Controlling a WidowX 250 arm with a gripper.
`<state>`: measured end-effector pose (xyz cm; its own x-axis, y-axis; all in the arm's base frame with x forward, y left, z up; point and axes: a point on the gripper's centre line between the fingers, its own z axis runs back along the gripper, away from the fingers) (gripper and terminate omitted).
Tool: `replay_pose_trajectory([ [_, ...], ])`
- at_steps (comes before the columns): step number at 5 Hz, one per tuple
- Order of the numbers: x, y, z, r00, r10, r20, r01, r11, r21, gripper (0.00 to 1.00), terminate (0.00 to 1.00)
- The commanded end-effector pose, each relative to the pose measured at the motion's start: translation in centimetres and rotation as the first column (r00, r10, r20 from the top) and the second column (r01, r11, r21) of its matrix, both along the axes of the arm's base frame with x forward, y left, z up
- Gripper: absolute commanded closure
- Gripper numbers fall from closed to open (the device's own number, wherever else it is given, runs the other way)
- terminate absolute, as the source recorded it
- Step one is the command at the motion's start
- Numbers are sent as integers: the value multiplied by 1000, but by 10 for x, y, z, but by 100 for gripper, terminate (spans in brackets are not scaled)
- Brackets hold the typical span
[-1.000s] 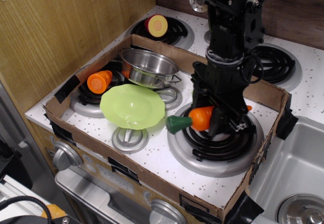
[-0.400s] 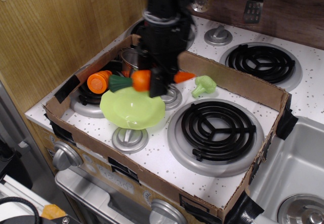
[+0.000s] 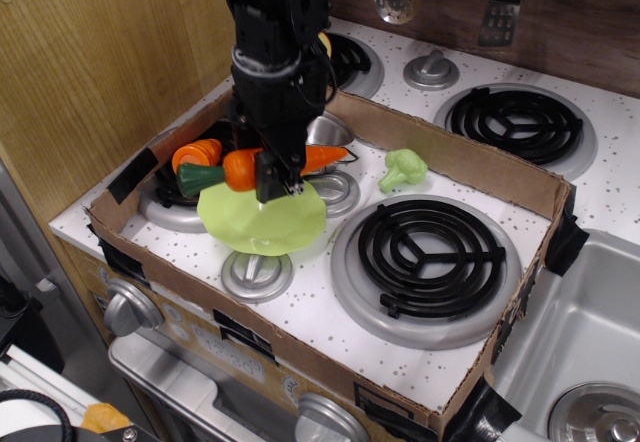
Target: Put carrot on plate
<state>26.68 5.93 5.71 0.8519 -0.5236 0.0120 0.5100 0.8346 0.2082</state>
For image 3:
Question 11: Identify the front left black burner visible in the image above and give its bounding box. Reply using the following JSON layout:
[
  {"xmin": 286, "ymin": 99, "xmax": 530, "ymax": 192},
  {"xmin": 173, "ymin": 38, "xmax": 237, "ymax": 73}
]
[{"xmin": 137, "ymin": 118, "xmax": 241, "ymax": 234}]

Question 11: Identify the light green plastic plate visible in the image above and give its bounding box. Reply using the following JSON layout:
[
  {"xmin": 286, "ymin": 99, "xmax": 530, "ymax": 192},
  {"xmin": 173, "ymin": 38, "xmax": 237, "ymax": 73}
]
[{"xmin": 197, "ymin": 183, "xmax": 327, "ymax": 256}]

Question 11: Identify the brown cardboard fence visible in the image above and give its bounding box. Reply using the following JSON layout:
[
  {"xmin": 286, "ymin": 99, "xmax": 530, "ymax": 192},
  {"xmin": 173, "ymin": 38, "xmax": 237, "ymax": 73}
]
[{"xmin": 88, "ymin": 88, "xmax": 576, "ymax": 434}]

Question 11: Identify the silver oven door handle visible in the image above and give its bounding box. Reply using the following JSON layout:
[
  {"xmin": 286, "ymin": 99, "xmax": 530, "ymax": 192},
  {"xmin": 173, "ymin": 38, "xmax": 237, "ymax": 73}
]
[{"xmin": 109, "ymin": 333, "xmax": 296, "ymax": 441}]

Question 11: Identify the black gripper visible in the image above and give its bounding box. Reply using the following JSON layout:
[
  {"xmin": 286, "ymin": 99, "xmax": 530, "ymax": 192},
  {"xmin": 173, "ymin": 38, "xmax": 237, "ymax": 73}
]
[{"xmin": 229, "ymin": 59, "xmax": 328, "ymax": 203}]

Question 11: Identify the orange sponge piece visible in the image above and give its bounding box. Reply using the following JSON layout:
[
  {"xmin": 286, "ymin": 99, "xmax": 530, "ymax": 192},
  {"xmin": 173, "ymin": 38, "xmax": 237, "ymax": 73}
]
[{"xmin": 80, "ymin": 402, "xmax": 131, "ymax": 434}]

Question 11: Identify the grey toy sink basin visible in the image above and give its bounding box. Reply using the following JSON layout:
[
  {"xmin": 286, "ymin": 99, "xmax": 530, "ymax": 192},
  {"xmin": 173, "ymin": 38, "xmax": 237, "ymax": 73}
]
[{"xmin": 492, "ymin": 231, "xmax": 639, "ymax": 441}]

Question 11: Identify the small steel pot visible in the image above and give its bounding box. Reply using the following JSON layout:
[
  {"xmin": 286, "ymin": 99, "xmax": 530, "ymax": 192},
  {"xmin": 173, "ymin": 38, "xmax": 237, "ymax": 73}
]
[{"xmin": 304, "ymin": 112, "xmax": 358, "ymax": 172}]

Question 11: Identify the silver right oven knob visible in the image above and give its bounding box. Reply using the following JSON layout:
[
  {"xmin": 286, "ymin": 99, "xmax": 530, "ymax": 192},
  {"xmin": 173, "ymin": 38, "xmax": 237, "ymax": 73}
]
[{"xmin": 294, "ymin": 392, "xmax": 370, "ymax": 442}]

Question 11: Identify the red yellow toy fruit half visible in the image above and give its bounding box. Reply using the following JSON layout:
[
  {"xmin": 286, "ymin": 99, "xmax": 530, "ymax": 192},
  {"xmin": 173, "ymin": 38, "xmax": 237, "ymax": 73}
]
[{"xmin": 318, "ymin": 32, "xmax": 332, "ymax": 58}]

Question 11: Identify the silver oven knob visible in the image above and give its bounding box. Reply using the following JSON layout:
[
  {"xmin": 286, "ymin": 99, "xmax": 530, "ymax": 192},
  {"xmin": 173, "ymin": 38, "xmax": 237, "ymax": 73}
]
[
  {"xmin": 294, "ymin": 392, "xmax": 370, "ymax": 442},
  {"xmin": 104, "ymin": 278, "xmax": 164, "ymax": 337}
]

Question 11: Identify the orange toy carrot stub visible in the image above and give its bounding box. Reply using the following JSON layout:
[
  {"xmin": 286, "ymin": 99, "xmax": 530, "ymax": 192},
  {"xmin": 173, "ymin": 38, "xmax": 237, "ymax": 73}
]
[{"xmin": 171, "ymin": 139, "xmax": 223, "ymax": 174}]

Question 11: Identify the silver back stove knob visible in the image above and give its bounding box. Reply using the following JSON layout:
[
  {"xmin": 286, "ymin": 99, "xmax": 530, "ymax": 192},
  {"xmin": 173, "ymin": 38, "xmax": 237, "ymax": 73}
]
[{"xmin": 403, "ymin": 50, "xmax": 460, "ymax": 91}]

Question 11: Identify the black cable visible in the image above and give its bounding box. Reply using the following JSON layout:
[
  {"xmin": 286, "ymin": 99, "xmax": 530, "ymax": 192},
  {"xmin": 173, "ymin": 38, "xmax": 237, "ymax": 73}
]
[{"xmin": 0, "ymin": 389, "xmax": 74, "ymax": 442}]

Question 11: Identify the back right black burner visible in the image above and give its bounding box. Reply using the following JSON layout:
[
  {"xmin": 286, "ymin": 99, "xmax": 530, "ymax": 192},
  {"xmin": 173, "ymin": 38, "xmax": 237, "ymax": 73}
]
[{"xmin": 434, "ymin": 83, "xmax": 597, "ymax": 180}]

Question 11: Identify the silver centre stove knob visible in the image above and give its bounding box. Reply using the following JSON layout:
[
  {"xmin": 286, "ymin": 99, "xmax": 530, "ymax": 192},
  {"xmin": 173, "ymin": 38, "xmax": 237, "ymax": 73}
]
[{"xmin": 307, "ymin": 170, "xmax": 360, "ymax": 218}]

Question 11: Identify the silver front top knob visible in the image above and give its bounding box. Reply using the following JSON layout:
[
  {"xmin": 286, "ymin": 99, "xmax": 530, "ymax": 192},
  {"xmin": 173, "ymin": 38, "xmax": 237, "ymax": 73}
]
[{"xmin": 221, "ymin": 251, "xmax": 293, "ymax": 304}]

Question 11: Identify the orange toy carrot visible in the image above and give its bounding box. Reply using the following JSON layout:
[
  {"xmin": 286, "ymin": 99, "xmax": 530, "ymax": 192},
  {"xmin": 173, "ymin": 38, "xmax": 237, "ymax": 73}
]
[{"xmin": 176, "ymin": 145, "xmax": 350, "ymax": 199}]

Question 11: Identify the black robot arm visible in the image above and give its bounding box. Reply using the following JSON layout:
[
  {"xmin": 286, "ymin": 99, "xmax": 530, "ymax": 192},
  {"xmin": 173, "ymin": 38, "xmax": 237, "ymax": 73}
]
[{"xmin": 226, "ymin": 0, "xmax": 335, "ymax": 203}]

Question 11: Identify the silver sink drain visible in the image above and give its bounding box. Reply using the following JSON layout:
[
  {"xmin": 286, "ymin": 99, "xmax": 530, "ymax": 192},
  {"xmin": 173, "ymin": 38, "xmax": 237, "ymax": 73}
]
[{"xmin": 547, "ymin": 382, "xmax": 639, "ymax": 441}]

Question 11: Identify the front right black burner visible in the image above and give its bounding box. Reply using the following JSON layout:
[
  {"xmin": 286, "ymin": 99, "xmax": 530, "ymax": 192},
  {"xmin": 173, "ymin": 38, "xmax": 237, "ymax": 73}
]
[{"xmin": 331, "ymin": 195, "xmax": 522, "ymax": 350}]

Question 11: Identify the silver left oven knob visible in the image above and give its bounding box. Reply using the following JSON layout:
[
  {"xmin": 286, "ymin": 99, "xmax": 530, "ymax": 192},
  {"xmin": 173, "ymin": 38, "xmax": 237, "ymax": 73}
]
[{"xmin": 104, "ymin": 278, "xmax": 164, "ymax": 337}]

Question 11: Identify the hanging slotted metal spatula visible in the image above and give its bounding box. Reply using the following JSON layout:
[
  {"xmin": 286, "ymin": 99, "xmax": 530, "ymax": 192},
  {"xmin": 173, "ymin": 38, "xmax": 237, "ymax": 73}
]
[{"xmin": 477, "ymin": 0, "xmax": 521, "ymax": 48}]

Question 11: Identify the green toy broccoli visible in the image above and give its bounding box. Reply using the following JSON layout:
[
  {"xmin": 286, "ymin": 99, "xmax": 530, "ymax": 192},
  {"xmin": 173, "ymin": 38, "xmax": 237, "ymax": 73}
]
[{"xmin": 378, "ymin": 149, "xmax": 428, "ymax": 193}]

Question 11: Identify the silver stove knob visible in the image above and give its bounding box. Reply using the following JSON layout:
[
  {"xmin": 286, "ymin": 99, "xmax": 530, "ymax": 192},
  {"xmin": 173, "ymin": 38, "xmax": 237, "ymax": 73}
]
[
  {"xmin": 307, "ymin": 170, "xmax": 360, "ymax": 218},
  {"xmin": 403, "ymin": 50, "xmax": 460, "ymax": 91}
]

